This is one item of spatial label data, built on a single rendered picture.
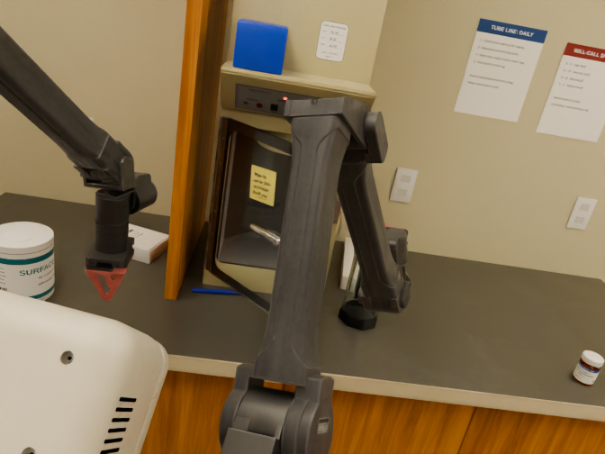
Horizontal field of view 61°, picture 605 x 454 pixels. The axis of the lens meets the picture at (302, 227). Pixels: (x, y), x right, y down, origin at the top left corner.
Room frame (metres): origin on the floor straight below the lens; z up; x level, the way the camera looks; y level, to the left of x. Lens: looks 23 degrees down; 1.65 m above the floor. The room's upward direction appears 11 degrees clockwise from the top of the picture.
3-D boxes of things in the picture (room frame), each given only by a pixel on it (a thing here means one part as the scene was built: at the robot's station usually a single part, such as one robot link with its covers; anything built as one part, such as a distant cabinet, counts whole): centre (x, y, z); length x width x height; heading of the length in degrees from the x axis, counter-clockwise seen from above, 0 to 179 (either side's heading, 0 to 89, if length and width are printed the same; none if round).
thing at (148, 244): (1.29, 0.46, 0.96); 0.16 x 0.12 x 0.04; 79
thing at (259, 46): (1.12, 0.15, 1.56); 0.10 x 0.10 x 0.09; 6
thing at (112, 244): (0.83, 0.34, 1.21); 0.10 x 0.07 x 0.07; 10
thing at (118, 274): (0.82, 0.33, 1.14); 0.07 x 0.07 x 0.09; 10
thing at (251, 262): (1.07, 0.10, 1.19); 0.30 x 0.01 x 0.40; 52
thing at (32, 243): (0.99, 0.60, 1.02); 0.13 x 0.13 x 0.15
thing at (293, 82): (1.13, 0.07, 1.46); 0.32 x 0.11 x 0.10; 96
